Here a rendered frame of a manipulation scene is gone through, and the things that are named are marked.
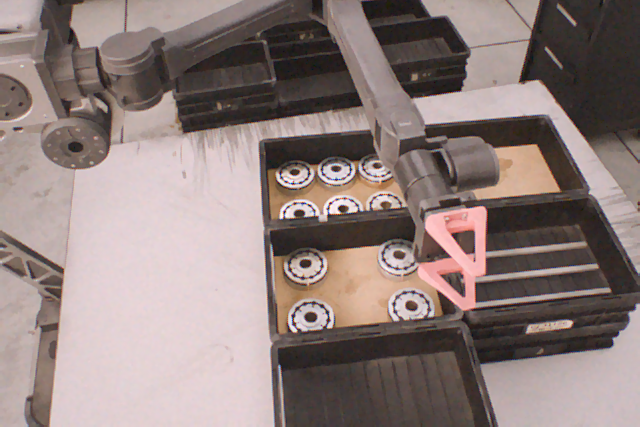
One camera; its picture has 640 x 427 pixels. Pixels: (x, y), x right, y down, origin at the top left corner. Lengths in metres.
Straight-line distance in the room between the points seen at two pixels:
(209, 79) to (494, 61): 1.71
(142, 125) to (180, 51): 2.24
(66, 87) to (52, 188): 2.06
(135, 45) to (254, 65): 1.70
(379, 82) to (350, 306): 0.65
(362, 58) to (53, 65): 0.47
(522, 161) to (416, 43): 1.16
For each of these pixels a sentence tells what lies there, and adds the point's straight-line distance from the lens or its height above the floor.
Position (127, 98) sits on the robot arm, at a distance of 1.00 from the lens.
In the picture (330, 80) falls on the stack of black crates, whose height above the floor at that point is 0.38.
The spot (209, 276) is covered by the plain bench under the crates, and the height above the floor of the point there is 0.70.
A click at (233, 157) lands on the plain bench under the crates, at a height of 0.70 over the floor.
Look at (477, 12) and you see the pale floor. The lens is 4.03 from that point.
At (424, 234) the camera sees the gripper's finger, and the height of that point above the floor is 1.48.
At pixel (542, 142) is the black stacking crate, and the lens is 1.80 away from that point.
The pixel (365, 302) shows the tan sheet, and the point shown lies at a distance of 1.40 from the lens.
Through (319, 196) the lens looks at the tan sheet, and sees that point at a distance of 1.60.
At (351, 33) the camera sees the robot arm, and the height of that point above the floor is 1.47.
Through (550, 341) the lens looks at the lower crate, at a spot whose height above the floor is 0.76.
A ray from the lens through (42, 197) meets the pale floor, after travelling 3.04.
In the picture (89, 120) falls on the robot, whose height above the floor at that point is 1.18.
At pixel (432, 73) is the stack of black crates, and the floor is 0.52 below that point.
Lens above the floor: 2.01
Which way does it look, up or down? 47 degrees down
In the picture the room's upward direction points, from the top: 1 degrees counter-clockwise
